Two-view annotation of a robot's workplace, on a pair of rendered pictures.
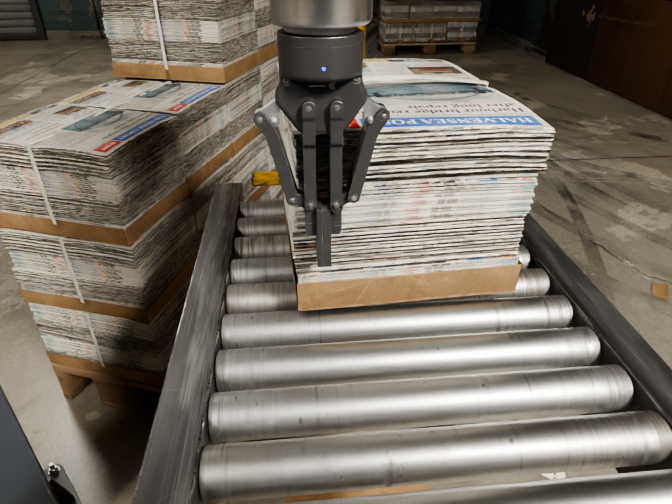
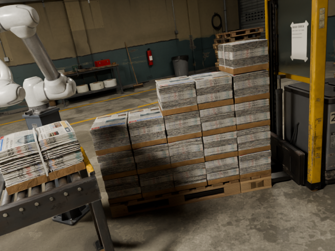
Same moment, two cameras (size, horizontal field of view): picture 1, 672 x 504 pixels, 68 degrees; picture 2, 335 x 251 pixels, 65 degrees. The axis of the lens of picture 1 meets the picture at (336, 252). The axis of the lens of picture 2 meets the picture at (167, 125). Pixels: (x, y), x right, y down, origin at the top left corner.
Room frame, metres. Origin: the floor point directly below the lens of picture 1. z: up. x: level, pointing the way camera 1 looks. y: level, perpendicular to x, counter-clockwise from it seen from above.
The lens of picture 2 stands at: (0.95, -1.56, 1.41)
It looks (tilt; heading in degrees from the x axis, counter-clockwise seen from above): 18 degrees down; 72
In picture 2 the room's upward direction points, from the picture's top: 9 degrees counter-clockwise
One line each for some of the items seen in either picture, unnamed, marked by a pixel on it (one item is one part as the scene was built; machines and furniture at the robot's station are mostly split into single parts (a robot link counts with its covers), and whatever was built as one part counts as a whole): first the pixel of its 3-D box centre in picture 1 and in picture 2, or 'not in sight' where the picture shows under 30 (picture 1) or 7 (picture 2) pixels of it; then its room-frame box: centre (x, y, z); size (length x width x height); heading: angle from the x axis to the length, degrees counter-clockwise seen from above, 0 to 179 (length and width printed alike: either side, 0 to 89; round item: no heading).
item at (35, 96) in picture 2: not in sight; (36, 90); (0.66, 0.74, 1.17); 0.18 x 0.16 x 0.22; 163
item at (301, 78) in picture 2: not in sight; (295, 77); (2.75, 0.22, 0.92); 0.57 x 0.01 x 0.05; 76
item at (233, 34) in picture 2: not in sight; (238, 52); (6.01, 5.73, 0.65); 1.33 x 0.94 x 1.30; 9
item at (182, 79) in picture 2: not in sight; (173, 80); (1.72, 0.49, 1.06); 0.37 x 0.29 x 0.01; 76
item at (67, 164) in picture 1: (190, 202); (168, 154); (1.58, 0.51, 0.42); 1.17 x 0.39 x 0.83; 166
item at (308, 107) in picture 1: (308, 154); not in sight; (0.47, 0.03, 1.02); 0.04 x 0.01 x 0.11; 5
